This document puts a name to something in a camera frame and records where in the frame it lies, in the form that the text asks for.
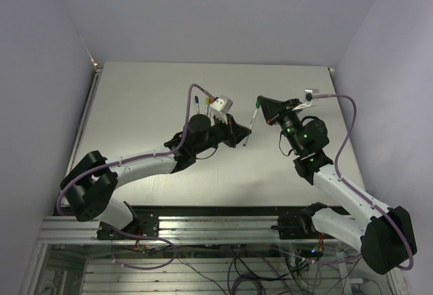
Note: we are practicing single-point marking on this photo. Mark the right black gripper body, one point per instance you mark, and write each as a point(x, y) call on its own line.
point(291, 103)

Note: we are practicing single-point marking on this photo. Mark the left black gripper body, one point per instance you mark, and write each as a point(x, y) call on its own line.
point(222, 132)

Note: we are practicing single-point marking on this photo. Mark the dark green marker pen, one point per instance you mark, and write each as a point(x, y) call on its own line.
point(250, 126)

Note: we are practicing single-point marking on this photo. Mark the light green marker pen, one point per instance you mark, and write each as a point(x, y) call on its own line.
point(207, 104)

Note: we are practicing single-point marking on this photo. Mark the blue marker pen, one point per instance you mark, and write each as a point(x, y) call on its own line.
point(196, 99)

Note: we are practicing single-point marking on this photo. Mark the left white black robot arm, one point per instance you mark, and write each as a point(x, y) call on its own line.
point(90, 185)

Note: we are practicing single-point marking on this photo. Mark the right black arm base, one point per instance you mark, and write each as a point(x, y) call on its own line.
point(297, 223)

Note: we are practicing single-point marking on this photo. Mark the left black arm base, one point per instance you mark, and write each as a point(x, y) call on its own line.
point(144, 223)

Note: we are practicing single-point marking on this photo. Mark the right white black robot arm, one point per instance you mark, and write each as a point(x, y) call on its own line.
point(382, 235)

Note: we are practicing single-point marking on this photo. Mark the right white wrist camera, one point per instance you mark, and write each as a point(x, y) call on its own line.
point(309, 96)

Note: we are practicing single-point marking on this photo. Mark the aluminium extrusion frame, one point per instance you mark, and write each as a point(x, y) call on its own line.
point(215, 216)

